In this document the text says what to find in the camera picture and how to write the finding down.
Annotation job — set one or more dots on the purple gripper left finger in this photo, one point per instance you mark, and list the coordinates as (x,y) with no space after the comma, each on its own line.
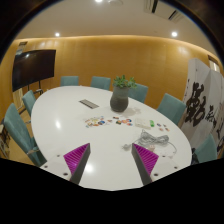
(76,161)

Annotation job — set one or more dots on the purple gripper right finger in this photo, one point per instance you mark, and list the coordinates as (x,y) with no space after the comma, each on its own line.
(145,161)

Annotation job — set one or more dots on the white box on table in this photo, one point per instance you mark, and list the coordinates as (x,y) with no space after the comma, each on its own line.
(142,123)

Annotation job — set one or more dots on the green small item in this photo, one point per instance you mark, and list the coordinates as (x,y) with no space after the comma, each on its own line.
(152,123)

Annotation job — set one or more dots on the small items right cluster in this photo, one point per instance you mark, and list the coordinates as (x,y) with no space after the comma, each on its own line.
(163,127)

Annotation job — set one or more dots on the colourful small items left cluster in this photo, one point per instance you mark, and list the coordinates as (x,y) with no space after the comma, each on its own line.
(95,121)

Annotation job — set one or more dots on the colourful small items cluster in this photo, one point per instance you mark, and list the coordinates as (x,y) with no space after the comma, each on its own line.
(95,121)
(120,121)

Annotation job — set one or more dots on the colourful small items middle cluster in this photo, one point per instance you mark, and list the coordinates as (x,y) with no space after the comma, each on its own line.
(120,121)

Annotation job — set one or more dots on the teal chair right side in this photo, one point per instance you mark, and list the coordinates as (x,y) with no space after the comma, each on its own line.
(172,108)

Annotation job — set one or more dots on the teal chair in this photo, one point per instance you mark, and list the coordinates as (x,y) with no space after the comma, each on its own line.
(138,93)
(172,108)
(19,132)
(29,101)
(205,152)
(100,82)
(69,81)

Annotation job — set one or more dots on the teal chair near right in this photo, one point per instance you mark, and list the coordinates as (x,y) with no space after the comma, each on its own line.
(205,152)

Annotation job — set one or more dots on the grey vase with green plant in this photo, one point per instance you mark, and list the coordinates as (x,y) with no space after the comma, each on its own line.
(121,87)

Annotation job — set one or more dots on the teal chair far right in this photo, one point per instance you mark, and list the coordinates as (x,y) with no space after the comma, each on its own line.
(138,93)

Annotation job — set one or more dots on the teal chair near left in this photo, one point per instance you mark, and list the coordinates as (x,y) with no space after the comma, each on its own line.
(19,132)

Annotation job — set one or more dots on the teal chair far left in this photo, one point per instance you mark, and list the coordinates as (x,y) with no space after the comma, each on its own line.
(69,81)

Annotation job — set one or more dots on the teal chair far middle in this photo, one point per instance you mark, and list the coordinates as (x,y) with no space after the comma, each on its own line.
(100,82)

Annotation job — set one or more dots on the ceiling air conditioner vent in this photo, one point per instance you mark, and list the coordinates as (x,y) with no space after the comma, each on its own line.
(163,10)

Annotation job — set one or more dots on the grey table cable hatch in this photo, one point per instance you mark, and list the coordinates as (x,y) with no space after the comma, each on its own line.
(89,104)

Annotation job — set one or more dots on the black wall television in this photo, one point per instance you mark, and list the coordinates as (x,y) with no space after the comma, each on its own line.
(32,66)

